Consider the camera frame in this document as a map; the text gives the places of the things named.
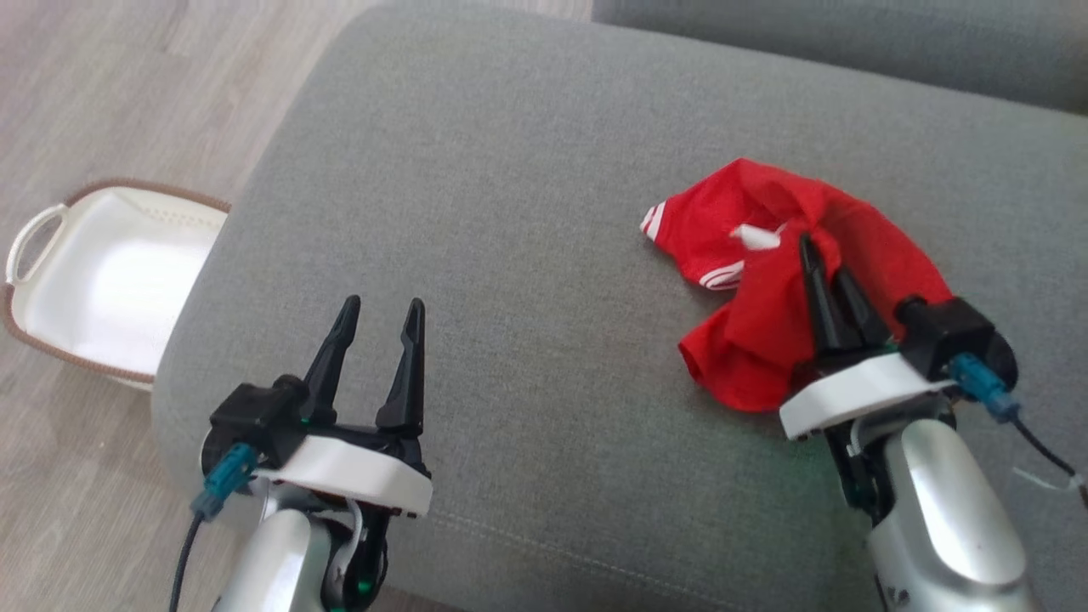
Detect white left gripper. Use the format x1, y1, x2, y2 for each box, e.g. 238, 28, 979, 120
252, 295, 433, 518

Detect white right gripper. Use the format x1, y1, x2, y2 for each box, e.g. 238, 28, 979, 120
779, 235, 957, 441

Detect red shorts white stripes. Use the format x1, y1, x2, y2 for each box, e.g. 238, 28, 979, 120
640, 157, 955, 414

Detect large grey sofa seat cushion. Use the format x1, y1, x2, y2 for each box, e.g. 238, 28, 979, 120
151, 4, 1088, 612

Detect small grey sofa seat cushion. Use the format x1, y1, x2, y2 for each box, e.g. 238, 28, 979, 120
592, 0, 1088, 116

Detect white laundry basket brown rim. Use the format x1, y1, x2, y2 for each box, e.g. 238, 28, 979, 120
3, 177, 232, 392

